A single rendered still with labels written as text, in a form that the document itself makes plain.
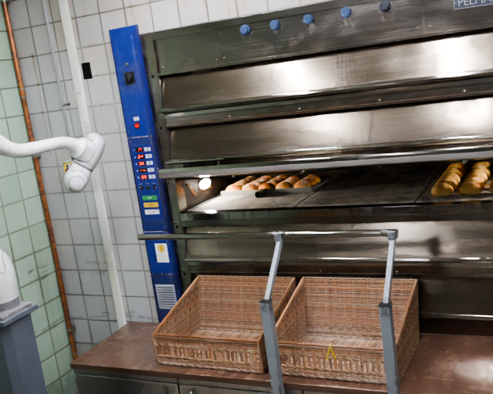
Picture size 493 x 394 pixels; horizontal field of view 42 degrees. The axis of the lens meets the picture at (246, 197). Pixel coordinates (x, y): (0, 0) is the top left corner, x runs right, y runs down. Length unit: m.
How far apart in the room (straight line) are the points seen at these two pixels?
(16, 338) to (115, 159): 1.13
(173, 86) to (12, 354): 1.45
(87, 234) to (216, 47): 1.33
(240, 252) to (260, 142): 0.57
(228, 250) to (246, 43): 1.03
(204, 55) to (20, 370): 1.64
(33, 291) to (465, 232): 2.33
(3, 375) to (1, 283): 0.39
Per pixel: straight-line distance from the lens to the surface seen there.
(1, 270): 2.86
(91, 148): 3.09
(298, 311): 3.10
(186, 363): 3.05
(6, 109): 3.77
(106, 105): 3.51
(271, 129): 3.07
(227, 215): 3.25
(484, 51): 2.81
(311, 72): 2.97
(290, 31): 3.01
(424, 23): 2.85
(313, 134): 2.99
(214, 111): 3.17
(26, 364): 2.97
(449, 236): 2.96
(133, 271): 3.65
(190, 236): 2.93
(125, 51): 3.37
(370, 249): 3.02
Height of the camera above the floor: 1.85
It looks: 11 degrees down
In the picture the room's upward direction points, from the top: 8 degrees counter-clockwise
